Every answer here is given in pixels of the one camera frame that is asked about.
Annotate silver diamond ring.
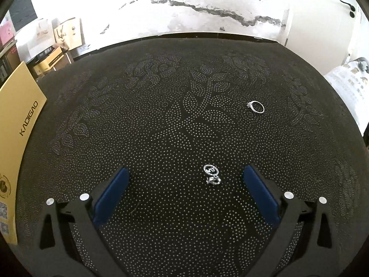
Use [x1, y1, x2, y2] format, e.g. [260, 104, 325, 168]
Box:
[246, 100, 265, 114]

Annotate white framed monitor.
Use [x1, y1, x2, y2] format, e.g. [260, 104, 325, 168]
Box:
[9, 0, 38, 32]

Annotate white printed plastic bag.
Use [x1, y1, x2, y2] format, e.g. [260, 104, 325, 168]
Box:
[323, 57, 369, 135]

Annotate black door handle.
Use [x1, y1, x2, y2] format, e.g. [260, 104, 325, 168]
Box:
[340, 0, 356, 18]

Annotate small silver earring pair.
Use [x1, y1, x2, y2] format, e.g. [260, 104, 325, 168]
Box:
[203, 164, 221, 185]

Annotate yellow cardboard storage box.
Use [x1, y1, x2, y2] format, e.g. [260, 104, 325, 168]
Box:
[0, 62, 47, 245]

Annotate pink gift box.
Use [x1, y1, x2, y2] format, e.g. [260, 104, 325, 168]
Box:
[0, 21, 14, 46]

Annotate small yellow flat box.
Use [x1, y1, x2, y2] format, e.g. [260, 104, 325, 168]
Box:
[33, 46, 64, 76]

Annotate black patterned table mat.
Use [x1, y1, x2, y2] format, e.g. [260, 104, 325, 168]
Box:
[13, 38, 368, 276]

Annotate white paper gift bag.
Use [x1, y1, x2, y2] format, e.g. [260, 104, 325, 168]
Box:
[15, 18, 55, 63]

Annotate white door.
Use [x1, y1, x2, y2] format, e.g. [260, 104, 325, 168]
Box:
[286, 0, 368, 75]

